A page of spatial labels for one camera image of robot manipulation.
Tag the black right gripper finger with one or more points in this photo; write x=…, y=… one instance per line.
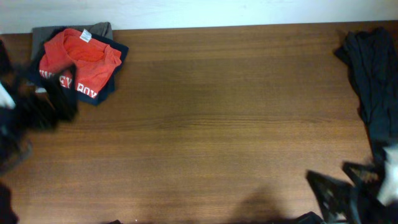
x=333, y=197
x=369, y=177

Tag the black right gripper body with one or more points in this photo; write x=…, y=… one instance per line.
x=372, y=212

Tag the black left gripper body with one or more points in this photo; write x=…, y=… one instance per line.
x=33, y=111

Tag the red soccer t-shirt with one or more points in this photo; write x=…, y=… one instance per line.
x=95, y=60

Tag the navy garment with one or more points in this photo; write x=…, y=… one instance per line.
x=105, y=90

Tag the grey garment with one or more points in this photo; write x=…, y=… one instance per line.
x=41, y=34

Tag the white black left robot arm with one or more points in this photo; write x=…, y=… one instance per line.
x=14, y=146

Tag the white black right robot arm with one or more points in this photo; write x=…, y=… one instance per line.
x=341, y=202

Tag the black crumpled garment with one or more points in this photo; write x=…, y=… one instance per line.
x=371, y=58

